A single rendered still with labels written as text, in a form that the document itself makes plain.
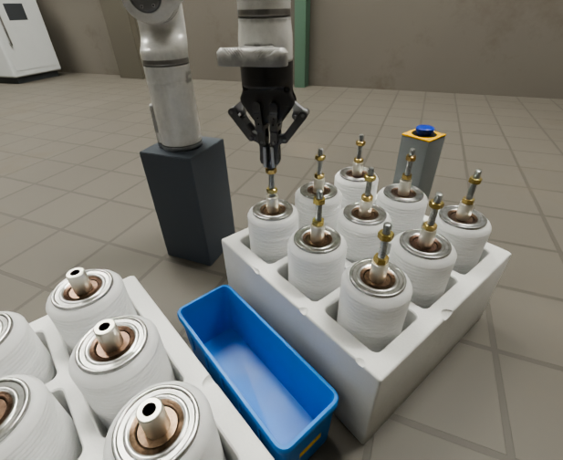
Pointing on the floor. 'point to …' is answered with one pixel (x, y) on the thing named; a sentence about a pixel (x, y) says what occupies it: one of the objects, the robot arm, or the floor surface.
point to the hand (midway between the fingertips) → (270, 155)
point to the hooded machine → (12, 43)
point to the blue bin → (260, 374)
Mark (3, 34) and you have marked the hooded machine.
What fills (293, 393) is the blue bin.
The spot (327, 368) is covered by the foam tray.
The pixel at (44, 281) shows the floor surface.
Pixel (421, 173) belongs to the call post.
